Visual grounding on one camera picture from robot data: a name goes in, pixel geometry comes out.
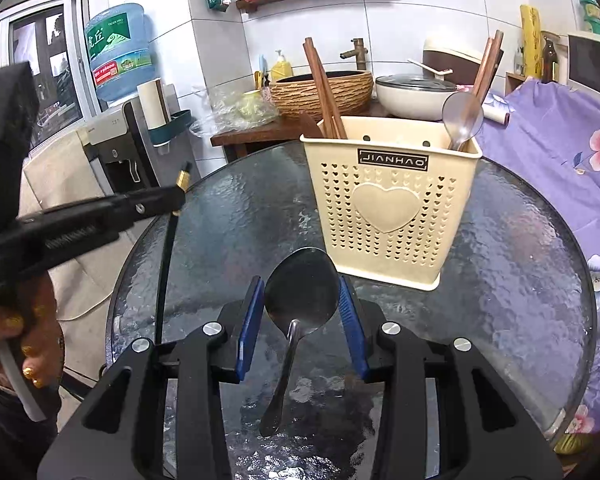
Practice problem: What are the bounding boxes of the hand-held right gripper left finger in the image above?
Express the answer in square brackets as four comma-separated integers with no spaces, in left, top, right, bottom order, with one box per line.
[36,275,267,480]

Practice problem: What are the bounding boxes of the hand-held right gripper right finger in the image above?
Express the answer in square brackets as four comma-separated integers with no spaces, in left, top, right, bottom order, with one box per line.
[332,275,563,480]

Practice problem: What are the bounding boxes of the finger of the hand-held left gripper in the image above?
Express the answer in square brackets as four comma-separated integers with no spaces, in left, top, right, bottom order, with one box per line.
[20,187,187,242]

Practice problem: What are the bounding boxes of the metal spoon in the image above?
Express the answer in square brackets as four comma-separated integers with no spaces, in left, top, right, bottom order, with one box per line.
[441,91,485,153]
[259,247,342,438]

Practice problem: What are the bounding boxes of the black chopstick with gold band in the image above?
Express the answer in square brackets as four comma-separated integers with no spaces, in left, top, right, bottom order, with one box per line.
[152,161,192,346]

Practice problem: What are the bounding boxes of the cream perforated utensil holder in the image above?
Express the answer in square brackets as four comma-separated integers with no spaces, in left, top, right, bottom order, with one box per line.
[300,115,483,291]

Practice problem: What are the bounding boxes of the brown wooden chopstick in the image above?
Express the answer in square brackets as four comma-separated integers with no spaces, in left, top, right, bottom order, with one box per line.
[302,36,337,140]
[467,37,496,103]
[310,40,349,140]
[460,30,506,153]

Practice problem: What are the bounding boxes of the person's left hand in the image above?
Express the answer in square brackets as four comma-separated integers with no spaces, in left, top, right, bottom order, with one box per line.
[0,280,64,392]

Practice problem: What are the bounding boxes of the white water dispenser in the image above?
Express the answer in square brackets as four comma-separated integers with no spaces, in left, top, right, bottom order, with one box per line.
[77,100,161,196]

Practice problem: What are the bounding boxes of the window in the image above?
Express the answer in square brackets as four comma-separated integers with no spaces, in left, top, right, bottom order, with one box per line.
[0,0,88,146]

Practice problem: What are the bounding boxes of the clear plastic bag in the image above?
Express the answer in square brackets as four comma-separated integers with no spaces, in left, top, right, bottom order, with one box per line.
[190,85,281,136]

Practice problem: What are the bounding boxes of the blue water jug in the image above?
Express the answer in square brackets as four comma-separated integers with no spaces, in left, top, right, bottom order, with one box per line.
[84,2,156,103]

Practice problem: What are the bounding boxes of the dark brown wooden utensil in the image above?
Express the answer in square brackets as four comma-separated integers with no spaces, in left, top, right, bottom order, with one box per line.
[300,110,324,139]

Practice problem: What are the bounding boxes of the yellow soap bottle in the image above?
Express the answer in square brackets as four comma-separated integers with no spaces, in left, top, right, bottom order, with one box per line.
[271,50,294,82]

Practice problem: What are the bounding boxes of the woven wicker sink basin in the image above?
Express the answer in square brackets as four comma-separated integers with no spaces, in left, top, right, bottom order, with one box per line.
[269,70,374,121]

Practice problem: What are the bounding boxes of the white pot with glass lid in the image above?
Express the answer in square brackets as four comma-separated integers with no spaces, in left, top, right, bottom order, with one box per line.
[375,74,461,122]

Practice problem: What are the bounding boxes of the white paper roll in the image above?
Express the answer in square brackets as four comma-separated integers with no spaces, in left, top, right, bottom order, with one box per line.
[480,92,512,126]

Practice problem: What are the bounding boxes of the person's dark clothing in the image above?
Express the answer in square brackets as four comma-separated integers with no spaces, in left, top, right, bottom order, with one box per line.
[0,375,63,480]

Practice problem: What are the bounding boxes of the purple floral cloth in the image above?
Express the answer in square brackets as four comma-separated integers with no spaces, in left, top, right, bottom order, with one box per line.
[472,77,600,436]

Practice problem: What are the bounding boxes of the brass faucet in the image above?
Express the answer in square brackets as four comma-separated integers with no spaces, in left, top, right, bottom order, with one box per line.
[339,37,368,71]

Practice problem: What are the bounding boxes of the white and brown rice cooker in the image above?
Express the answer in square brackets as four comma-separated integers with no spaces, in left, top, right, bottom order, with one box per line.
[407,35,506,86]

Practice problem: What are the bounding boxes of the dark glass bottle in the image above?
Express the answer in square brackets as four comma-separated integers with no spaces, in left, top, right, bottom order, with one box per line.
[541,31,561,83]

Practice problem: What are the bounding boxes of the yellow roll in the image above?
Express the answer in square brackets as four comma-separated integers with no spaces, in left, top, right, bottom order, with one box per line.
[520,4,543,81]

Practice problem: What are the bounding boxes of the white microwave oven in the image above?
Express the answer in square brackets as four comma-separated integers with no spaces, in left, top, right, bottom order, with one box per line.
[562,32,600,106]

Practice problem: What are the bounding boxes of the grey cable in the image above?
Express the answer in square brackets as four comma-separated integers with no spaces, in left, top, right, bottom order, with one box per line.
[0,337,47,422]

